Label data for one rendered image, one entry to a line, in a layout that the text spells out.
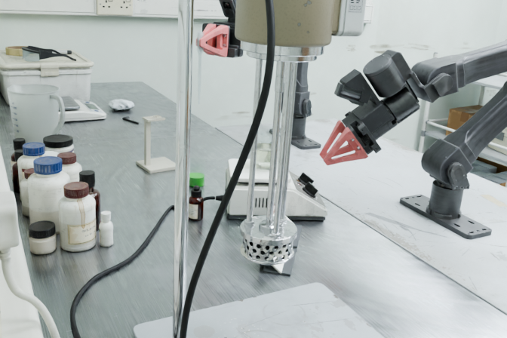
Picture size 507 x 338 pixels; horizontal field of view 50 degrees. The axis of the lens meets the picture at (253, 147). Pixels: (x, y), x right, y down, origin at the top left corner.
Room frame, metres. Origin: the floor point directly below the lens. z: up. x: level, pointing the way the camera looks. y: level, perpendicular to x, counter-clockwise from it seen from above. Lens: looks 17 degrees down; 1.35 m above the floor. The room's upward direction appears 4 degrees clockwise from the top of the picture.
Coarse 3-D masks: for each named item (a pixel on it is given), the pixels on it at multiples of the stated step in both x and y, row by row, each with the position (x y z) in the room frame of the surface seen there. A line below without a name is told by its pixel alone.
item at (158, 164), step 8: (144, 120) 1.24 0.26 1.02; (152, 120) 1.24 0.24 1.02; (160, 120) 1.25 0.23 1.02; (144, 128) 1.24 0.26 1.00; (144, 136) 1.24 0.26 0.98; (144, 144) 1.24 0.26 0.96; (144, 152) 1.24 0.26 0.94; (144, 160) 1.24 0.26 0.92; (152, 160) 1.28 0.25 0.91; (160, 160) 1.29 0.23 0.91; (168, 160) 1.29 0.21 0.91; (144, 168) 1.23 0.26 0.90; (152, 168) 1.22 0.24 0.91; (160, 168) 1.22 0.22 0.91; (168, 168) 1.24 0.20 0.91
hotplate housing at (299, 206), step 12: (228, 168) 1.09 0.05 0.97; (228, 180) 1.02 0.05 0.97; (240, 192) 0.97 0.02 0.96; (264, 192) 0.98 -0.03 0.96; (288, 192) 0.98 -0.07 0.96; (300, 192) 0.99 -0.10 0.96; (228, 204) 0.97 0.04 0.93; (240, 204) 0.97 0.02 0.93; (264, 204) 0.98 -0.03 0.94; (288, 204) 0.98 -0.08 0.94; (300, 204) 0.98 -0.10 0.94; (312, 204) 0.99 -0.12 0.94; (240, 216) 0.98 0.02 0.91; (288, 216) 0.99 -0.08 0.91; (300, 216) 0.99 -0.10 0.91; (312, 216) 0.99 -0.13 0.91; (324, 216) 0.99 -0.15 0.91
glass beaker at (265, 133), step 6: (264, 126) 1.08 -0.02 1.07; (270, 126) 1.08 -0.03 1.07; (258, 132) 1.08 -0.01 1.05; (264, 132) 1.08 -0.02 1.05; (270, 132) 1.08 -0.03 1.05; (258, 138) 1.03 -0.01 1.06; (264, 138) 1.02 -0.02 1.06; (270, 138) 1.02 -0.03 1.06; (258, 144) 1.03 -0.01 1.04; (264, 144) 1.02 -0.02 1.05; (270, 144) 1.02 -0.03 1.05; (258, 150) 1.03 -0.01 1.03; (264, 150) 1.02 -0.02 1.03; (270, 150) 1.02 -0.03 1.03; (258, 156) 1.03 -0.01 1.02; (264, 156) 1.02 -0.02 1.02; (270, 156) 1.02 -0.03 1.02; (258, 162) 1.02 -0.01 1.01; (264, 162) 1.02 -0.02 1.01; (258, 168) 1.02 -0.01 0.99; (264, 168) 1.02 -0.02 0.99
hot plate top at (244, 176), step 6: (228, 162) 1.07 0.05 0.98; (234, 162) 1.07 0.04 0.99; (246, 162) 1.07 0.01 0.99; (234, 168) 1.03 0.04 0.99; (246, 168) 1.03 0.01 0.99; (246, 174) 1.00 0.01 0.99; (258, 174) 1.00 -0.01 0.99; (264, 174) 1.01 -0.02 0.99; (276, 174) 1.01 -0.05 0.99; (288, 174) 1.01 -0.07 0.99; (240, 180) 0.98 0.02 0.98; (246, 180) 0.98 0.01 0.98; (258, 180) 0.98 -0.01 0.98; (264, 180) 0.98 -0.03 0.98; (276, 180) 0.98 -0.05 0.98; (288, 180) 0.99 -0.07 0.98
